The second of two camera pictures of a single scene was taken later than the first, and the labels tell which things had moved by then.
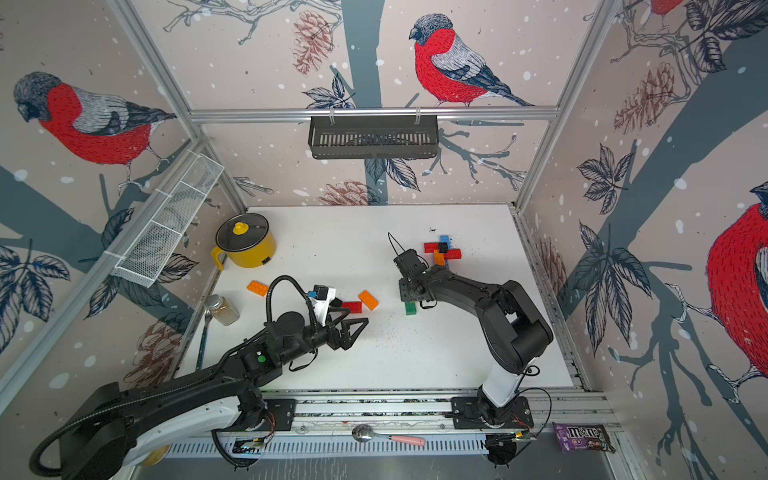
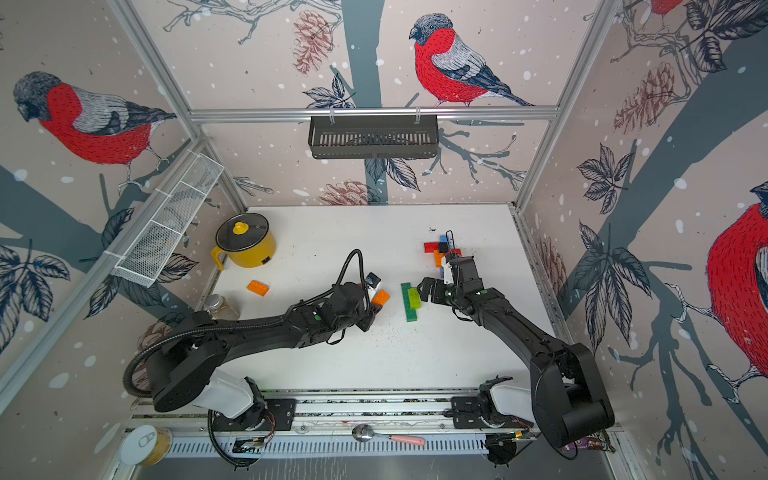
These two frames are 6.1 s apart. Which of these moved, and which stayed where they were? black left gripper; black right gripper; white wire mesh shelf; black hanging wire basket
Moved: black right gripper; black left gripper
Stayed: white wire mesh shelf; black hanging wire basket
